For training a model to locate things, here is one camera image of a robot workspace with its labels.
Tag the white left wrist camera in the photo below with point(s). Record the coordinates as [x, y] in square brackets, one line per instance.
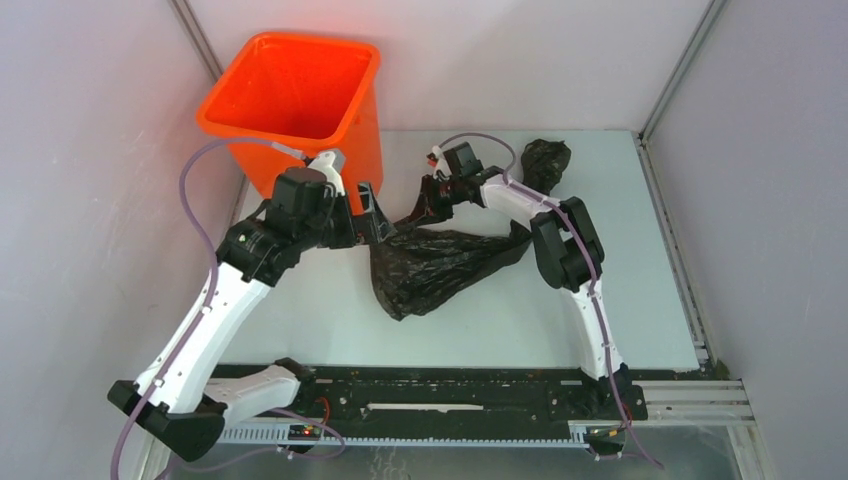
[330, 163]

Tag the orange plastic trash bin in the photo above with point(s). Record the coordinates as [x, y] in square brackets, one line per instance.
[307, 92]

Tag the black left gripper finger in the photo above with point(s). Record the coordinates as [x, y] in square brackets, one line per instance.
[378, 232]
[371, 210]

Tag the black plastic trash bag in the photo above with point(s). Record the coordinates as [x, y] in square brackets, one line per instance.
[415, 271]

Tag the aluminium corner post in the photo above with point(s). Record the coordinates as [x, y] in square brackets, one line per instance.
[187, 18]
[687, 59]

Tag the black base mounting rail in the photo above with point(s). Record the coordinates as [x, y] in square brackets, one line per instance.
[451, 403]

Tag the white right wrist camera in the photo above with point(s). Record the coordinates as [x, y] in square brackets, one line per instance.
[458, 161]

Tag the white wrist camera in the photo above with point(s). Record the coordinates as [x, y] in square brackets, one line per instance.
[458, 161]
[330, 163]

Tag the small electronics board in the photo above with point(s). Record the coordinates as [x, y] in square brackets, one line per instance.
[304, 433]

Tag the left aluminium corner post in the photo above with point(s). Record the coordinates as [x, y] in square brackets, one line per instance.
[187, 18]

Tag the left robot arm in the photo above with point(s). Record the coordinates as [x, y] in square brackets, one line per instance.
[176, 400]

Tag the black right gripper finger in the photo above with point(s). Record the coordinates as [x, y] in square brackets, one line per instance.
[422, 218]
[428, 202]

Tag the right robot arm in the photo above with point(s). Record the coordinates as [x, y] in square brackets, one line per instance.
[568, 255]

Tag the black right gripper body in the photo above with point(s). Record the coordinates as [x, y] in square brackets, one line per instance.
[451, 191]

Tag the right aluminium corner post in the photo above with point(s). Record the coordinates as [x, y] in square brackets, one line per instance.
[687, 59]

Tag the grey slotted cable duct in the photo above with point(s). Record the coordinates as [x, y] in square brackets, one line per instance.
[275, 434]

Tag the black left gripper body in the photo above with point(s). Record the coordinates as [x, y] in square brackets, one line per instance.
[340, 232]

